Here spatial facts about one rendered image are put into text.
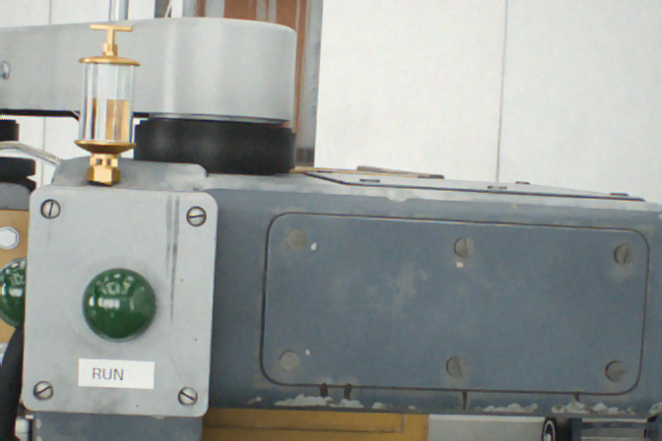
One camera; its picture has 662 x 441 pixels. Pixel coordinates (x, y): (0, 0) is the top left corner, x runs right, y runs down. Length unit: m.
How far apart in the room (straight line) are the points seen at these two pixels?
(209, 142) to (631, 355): 0.24
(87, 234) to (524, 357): 0.21
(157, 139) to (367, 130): 5.12
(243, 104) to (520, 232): 0.18
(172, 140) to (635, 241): 0.24
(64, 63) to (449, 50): 5.15
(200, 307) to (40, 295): 0.06
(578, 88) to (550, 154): 0.33
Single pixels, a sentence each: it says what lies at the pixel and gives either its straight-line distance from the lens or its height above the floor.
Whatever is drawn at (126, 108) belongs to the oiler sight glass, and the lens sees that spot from 0.60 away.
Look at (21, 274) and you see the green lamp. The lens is 0.54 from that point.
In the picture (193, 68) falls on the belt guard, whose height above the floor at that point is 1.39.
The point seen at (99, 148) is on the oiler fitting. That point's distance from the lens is 0.60.
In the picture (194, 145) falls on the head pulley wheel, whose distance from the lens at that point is 0.69.
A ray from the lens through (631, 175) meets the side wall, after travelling 6.12.
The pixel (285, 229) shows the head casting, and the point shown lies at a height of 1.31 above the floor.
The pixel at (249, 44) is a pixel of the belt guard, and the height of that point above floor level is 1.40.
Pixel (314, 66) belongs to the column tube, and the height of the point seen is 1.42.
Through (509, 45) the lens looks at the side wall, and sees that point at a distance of 5.96.
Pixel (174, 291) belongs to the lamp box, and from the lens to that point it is 0.53.
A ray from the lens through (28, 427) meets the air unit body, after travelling 0.80.
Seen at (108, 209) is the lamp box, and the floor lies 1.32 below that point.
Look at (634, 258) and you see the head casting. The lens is 0.62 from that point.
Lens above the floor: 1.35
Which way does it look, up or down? 3 degrees down
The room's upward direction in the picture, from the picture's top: 3 degrees clockwise
